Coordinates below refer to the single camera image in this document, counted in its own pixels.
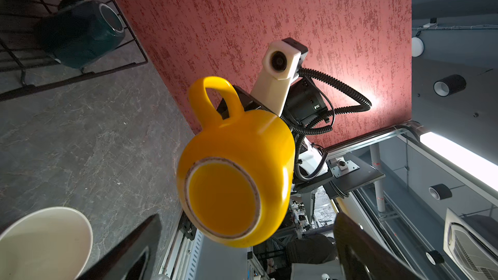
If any black monitor on arm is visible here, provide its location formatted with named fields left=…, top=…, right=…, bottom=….
left=323, top=154, right=385, bottom=199

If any long ceiling light strip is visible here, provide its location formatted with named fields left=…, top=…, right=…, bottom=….
left=420, top=132, right=497, bottom=191

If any black wire dish rack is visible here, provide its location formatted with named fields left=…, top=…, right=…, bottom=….
left=1, top=0, right=148, bottom=101

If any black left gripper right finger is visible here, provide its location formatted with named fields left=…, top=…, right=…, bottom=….
left=333, top=213, right=422, bottom=280

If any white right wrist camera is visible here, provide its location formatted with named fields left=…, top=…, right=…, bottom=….
left=250, top=38, right=309, bottom=116

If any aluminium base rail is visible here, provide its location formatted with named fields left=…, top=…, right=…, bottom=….
left=159, top=212, right=204, bottom=280

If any dark green white-inside mug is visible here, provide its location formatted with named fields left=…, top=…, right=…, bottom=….
left=33, top=0, right=126, bottom=69

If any small cream mug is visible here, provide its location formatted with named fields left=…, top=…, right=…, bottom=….
left=1, top=207, right=93, bottom=279

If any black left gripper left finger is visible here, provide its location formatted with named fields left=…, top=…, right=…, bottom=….
left=79, top=214, right=162, bottom=280

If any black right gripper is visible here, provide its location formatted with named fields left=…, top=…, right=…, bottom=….
left=217, top=77, right=329, bottom=127

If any black cylinder ceiling spotlight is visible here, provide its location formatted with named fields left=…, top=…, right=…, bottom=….
left=433, top=75, right=467, bottom=97

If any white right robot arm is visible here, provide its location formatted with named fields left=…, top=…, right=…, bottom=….
left=217, top=86, right=331, bottom=194

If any yellow mug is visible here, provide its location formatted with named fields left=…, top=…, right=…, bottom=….
left=176, top=76, right=295, bottom=248

